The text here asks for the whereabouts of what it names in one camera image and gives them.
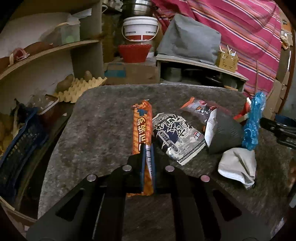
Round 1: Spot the cardboard box with blue label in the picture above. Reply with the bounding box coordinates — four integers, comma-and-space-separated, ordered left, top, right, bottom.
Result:
104, 62, 159, 85

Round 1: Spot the blue crushed plastic bottle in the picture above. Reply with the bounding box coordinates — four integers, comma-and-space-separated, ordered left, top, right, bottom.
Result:
242, 92, 266, 151

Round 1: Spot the yellow egg tray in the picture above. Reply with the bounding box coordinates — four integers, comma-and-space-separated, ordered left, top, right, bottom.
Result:
53, 77, 107, 103

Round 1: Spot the black white noodle packet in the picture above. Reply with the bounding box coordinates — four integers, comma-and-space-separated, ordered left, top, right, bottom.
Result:
152, 113, 206, 166

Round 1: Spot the grey felt cover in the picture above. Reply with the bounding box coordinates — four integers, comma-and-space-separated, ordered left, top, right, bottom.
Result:
157, 14, 221, 65

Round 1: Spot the black ribbed paper cup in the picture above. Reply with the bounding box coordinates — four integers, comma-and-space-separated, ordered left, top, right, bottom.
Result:
205, 108, 243, 154

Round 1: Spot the white plastic bucket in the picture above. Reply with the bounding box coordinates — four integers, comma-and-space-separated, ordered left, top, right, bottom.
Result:
121, 16, 159, 43

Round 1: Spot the stainless steel pot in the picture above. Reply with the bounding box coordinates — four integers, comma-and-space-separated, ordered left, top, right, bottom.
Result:
121, 0, 154, 17

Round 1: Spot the grey shaggy table mat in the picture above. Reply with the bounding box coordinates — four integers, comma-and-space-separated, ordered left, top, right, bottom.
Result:
38, 83, 292, 241

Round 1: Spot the woven chopstick holder box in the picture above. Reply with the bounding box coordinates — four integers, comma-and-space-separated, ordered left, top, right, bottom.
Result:
216, 51, 239, 73

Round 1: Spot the orange snack wrapper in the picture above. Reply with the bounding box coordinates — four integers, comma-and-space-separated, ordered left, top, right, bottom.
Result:
132, 100, 155, 196

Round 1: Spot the grey low shelf table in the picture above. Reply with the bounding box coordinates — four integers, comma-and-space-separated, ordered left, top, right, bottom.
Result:
156, 54, 248, 92

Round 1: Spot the white paper bag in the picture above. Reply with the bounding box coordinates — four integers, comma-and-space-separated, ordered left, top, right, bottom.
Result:
218, 148, 257, 189

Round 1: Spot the red plastic basket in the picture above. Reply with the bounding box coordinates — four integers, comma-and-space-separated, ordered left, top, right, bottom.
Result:
117, 44, 152, 63

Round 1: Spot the red striped curtain cloth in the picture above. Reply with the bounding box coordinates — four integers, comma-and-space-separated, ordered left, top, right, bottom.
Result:
154, 0, 281, 97

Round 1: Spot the wooden shelf unit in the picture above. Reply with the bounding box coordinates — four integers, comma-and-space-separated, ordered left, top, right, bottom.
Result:
1, 1, 104, 113

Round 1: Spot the clear lidded plastic container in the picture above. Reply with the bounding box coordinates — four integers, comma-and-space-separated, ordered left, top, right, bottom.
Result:
40, 16, 80, 46

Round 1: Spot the clear orange snack bag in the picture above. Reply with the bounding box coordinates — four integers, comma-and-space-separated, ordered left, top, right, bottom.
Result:
180, 96, 232, 127

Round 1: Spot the dark blue plastic crate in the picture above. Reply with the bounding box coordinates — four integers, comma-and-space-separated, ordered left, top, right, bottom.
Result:
1, 108, 49, 206

